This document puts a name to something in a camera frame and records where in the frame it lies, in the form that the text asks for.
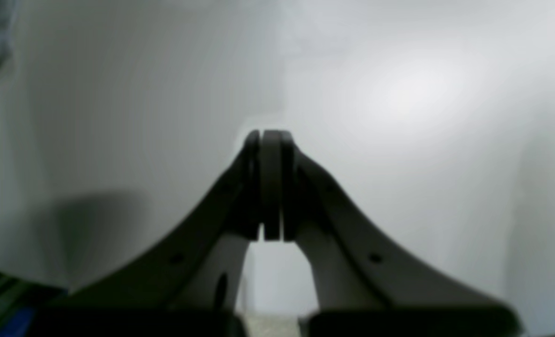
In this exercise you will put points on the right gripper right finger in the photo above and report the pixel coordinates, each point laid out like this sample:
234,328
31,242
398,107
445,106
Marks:
366,284

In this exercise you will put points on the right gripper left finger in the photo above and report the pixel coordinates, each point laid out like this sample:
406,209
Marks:
187,284

